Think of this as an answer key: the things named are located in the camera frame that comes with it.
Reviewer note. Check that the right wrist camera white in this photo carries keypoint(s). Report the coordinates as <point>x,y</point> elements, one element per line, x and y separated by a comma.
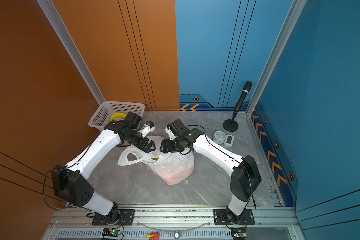
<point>170,133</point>

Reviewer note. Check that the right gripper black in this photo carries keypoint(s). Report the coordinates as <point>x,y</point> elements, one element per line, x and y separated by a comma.
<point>166,146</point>

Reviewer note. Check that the aluminium front rail frame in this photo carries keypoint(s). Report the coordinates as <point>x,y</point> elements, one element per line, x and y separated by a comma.
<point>175,222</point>

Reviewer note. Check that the white plastic basket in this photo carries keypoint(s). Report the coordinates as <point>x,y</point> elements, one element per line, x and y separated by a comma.
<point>105,111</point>

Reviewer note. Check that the small white digital timer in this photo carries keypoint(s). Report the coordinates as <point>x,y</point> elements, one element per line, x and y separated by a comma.
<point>229,140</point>

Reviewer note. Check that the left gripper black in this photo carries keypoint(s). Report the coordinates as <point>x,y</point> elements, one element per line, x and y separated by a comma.
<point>143,147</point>

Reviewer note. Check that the red yellow button box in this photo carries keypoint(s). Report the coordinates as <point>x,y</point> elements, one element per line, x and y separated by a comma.
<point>152,236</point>

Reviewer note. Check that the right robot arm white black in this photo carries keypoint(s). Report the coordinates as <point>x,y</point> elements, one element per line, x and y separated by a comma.
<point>244,172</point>

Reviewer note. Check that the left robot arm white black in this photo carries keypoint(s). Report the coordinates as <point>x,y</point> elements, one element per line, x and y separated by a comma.
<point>70,182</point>

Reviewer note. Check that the green circuit board left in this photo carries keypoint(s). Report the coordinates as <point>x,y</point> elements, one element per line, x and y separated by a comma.
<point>112,234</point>

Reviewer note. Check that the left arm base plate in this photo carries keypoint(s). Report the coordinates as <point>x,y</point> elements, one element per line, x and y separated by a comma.
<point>120,217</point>

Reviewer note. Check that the white plastic bag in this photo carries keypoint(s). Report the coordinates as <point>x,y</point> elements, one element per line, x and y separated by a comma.
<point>158,162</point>

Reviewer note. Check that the black microphone on stand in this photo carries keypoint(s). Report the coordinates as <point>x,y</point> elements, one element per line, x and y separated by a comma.
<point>231,125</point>

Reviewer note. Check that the yellow banana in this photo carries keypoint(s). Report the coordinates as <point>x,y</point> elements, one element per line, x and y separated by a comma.
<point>118,117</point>

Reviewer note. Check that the circuit board right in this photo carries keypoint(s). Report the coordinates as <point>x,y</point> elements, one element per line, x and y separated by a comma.
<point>238,235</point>

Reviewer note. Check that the round white clock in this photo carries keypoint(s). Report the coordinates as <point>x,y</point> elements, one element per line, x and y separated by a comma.
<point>219,137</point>

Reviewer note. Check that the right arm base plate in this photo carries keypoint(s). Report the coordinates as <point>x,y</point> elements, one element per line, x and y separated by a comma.
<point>222,216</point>

